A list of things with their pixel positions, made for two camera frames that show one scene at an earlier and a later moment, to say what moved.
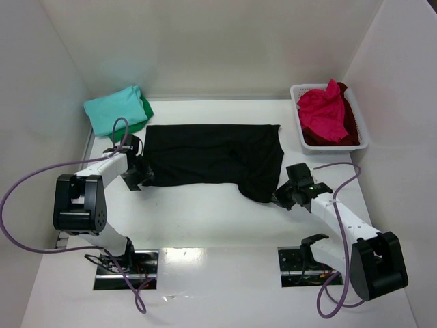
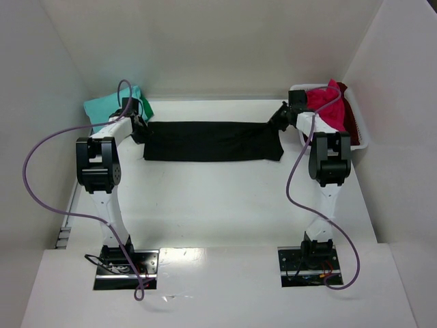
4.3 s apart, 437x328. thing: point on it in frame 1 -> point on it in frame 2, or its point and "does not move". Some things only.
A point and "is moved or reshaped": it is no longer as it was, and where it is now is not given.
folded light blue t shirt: [102, 111] does not move
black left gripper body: [137, 175] -> [138, 127]
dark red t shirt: [313, 138] does not move
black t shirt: [247, 156] is moved or reshaped
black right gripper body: [287, 194] -> [280, 116]
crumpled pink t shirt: [322, 113] does not move
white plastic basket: [295, 91] does not move
